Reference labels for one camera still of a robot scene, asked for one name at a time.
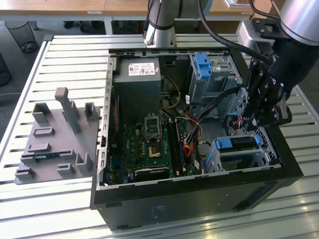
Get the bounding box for thin red wire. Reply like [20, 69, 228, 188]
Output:
[111, 96, 121, 147]

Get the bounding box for hard disk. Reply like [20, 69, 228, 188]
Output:
[213, 135, 261, 151]

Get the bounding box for silver CPU socket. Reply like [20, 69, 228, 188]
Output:
[144, 114, 162, 140]

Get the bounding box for grey optical drive cage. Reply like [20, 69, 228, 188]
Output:
[188, 54, 246, 114]

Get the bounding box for black RAM slot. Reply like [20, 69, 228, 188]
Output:
[167, 119, 180, 178]
[175, 119, 187, 175]

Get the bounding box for grey metal disk bay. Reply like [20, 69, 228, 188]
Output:
[203, 135, 284, 175]

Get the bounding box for wooden cabinet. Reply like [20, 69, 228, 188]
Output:
[249, 0, 286, 23]

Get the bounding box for grey power supply unit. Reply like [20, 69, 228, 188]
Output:
[113, 58, 161, 125]

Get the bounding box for orange wire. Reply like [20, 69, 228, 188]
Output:
[183, 123, 204, 159]

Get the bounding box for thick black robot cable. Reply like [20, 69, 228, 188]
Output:
[198, 0, 274, 63]

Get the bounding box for long wooden desk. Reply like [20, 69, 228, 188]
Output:
[0, 0, 255, 35]

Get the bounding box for round grey speaker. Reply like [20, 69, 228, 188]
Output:
[198, 141, 215, 160]

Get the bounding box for black open PC case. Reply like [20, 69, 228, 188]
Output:
[89, 46, 305, 231]

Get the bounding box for red and white disk wire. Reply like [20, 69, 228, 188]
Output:
[230, 119, 251, 129]

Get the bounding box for black arm base cable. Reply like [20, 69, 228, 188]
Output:
[142, 0, 162, 47]

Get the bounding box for grey plastic parts rack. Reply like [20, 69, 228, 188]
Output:
[14, 87, 102, 185]

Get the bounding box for black mesh waste bin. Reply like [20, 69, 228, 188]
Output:
[4, 20, 38, 53]

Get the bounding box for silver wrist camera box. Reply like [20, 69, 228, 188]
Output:
[236, 19, 277, 50]

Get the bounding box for gold square chip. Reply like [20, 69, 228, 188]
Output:
[149, 145, 161, 158]

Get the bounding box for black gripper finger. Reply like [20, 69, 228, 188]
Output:
[245, 57, 271, 131]
[258, 99, 292, 126]

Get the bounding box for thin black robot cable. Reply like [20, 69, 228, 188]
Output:
[248, 0, 284, 20]

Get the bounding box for black wire bundle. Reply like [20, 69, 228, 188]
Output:
[185, 86, 247, 145]

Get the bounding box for green motherboard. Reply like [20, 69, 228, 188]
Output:
[107, 117, 200, 185]

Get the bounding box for green RAM stick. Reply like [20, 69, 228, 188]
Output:
[33, 153, 60, 160]

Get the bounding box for yellow wire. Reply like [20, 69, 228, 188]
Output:
[159, 76, 181, 110]

